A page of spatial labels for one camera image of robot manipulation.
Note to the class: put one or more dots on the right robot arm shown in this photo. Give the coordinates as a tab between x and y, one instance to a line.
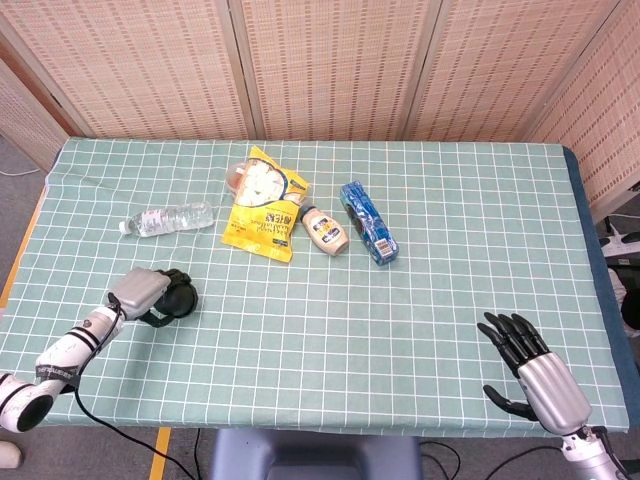
587	457

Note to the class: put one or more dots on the green checked tablecloth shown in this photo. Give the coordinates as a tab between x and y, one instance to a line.
350	325

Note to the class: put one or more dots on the beige mayonnaise squeeze bottle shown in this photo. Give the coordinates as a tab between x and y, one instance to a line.
327	232

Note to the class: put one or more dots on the blue cookie box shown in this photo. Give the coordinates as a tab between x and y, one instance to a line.
370	225

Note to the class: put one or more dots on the woven folding screen panel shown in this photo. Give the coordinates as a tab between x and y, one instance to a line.
500	65
600	130
20	125
340	65
140	65

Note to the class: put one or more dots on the black bulky object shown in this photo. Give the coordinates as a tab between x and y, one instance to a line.
630	300

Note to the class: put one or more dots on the black round container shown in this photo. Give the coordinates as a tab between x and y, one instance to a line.
180	300

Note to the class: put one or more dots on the yellow snack bag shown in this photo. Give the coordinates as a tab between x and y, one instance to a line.
260	225

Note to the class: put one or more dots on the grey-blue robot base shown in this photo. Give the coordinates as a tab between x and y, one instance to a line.
300	455

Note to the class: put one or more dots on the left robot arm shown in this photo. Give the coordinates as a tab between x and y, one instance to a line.
60	355

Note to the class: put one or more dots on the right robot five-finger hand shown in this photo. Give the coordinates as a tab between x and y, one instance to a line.
555	390

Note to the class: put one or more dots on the black round lid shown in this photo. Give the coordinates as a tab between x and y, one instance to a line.
187	311

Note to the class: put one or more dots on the clear plastic water bottle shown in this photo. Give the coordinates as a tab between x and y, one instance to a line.
170	219

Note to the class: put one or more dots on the clear plastic food package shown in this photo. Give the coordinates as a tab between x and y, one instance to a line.
234	177

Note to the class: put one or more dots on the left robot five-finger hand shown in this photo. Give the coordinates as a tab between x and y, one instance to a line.
137	292

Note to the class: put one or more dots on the pale shoe tip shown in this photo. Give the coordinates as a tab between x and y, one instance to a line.
9	455

